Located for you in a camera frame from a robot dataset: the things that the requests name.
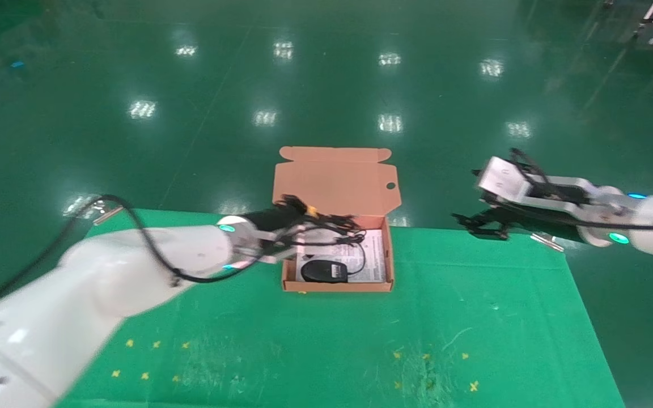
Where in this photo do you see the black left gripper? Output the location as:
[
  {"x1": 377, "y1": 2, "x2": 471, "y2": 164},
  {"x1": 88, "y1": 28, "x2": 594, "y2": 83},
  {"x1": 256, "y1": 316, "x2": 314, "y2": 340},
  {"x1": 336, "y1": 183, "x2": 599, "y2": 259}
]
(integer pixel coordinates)
[{"x1": 244, "y1": 194, "x2": 319, "y2": 234}]

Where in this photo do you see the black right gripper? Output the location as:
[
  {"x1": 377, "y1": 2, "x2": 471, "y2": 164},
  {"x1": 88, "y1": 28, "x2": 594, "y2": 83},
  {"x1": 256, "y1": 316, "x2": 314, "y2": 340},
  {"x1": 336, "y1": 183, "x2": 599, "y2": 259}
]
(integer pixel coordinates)
[{"x1": 452, "y1": 199, "x2": 579, "y2": 241}]

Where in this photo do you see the black data cable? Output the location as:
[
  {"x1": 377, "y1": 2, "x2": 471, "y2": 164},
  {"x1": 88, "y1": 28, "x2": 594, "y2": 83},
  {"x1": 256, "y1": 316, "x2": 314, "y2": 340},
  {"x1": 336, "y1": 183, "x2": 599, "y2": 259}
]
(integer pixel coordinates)
[{"x1": 298, "y1": 212, "x2": 368, "y2": 247}]

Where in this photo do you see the black wired mouse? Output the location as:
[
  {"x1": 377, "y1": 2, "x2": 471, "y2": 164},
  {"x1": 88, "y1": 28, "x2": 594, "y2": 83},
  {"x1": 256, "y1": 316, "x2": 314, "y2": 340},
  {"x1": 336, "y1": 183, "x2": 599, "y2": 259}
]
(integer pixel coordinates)
[{"x1": 300, "y1": 238, "x2": 368, "y2": 283}]

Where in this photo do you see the orange cardboard box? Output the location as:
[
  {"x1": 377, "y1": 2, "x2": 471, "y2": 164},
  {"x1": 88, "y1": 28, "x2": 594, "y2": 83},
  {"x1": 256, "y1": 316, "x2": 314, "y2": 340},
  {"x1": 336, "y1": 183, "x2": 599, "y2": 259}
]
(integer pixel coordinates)
[{"x1": 273, "y1": 146, "x2": 402, "y2": 293}]

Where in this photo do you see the silver metal table clip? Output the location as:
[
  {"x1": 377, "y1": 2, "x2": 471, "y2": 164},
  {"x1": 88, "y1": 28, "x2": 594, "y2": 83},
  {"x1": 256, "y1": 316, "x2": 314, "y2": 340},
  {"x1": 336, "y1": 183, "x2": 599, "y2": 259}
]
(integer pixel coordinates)
[
  {"x1": 93, "y1": 205, "x2": 125, "y2": 225},
  {"x1": 531, "y1": 231, "x2": 565, "y2": 252}
]

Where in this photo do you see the white printed instruction sheet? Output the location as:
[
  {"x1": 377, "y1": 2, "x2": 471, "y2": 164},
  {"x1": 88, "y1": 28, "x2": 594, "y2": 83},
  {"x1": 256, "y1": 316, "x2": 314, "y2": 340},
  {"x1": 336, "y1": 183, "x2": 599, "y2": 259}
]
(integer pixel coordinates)
[{"x1": 297, "y1": 229, "x2": 388, "y2": 283}]

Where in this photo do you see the green table mat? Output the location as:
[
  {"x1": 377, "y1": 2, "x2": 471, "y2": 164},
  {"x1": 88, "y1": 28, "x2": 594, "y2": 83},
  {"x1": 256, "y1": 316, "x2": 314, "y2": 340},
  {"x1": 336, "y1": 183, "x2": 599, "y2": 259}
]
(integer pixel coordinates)
[{"x1": 54, "y1": 209, "x2": 626, "y2": 408}]

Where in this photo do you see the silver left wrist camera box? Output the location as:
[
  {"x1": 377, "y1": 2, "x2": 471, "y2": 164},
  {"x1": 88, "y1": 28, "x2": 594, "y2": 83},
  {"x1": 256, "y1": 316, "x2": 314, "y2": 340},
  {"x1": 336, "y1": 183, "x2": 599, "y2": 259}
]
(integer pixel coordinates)
[{"x1": 256, "y1": 224, "x2": 307, "y2": 265}]

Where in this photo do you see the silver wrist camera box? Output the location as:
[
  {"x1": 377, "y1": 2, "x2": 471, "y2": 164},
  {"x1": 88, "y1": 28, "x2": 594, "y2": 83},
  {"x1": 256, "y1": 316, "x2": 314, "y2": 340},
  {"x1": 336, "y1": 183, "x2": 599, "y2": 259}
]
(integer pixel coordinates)
[
  {"x1": 476, "y1": 156, "x2": 596, "y2": 215},
  {"x1": 256, "y1": 224, "x2": 307, "y2": 265}
]

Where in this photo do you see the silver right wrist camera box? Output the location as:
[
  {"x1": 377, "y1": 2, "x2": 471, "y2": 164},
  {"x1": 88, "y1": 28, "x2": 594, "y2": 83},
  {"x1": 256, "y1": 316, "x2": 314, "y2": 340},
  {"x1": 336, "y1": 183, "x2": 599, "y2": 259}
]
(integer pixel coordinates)
[{"x1": 476, "y1": 156, "x2": 596, "y2": 215}]

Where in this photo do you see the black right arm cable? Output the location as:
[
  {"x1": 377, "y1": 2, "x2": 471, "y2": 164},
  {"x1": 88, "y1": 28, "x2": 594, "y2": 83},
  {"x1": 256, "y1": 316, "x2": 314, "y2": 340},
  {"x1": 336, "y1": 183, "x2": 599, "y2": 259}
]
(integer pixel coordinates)
[{"x1": 507, "y1": 148, "x2": 653, "y2": 232}]

